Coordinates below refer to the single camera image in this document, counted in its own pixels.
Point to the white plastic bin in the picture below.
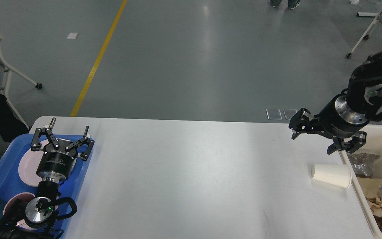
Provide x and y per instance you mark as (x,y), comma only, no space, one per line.
(373,145)

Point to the brown paper ball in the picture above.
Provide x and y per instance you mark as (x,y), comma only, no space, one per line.
(375,205)

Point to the right floor outlet plate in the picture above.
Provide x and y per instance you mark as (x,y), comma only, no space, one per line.
(289,113)

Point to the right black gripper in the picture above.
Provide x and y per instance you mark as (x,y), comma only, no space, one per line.
(342,117)

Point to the brown paper bag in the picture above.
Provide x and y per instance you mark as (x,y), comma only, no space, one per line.
(370,187)

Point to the white paper cup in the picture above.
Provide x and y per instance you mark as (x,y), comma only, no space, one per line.
(336,175)

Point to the floor outlet plate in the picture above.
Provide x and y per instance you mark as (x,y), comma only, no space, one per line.
(289,113)
(274,114)

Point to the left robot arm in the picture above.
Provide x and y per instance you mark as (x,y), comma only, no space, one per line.
(47,188)

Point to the white rolling stand right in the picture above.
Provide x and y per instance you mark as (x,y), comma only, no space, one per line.
(370,26)

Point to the left floor outlet plate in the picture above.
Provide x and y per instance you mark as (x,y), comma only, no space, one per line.
(274,114)

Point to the pink HOME mug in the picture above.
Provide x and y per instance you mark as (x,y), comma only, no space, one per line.
(31,212)

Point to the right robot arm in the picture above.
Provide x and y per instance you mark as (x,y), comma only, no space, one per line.
(366,83)

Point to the crumpled clear plastic wrap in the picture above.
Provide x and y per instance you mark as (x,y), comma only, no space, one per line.
(362,163)

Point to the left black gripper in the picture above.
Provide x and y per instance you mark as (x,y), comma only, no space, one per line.
(56,164)

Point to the pink plate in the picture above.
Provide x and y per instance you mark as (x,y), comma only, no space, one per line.
(30,161)

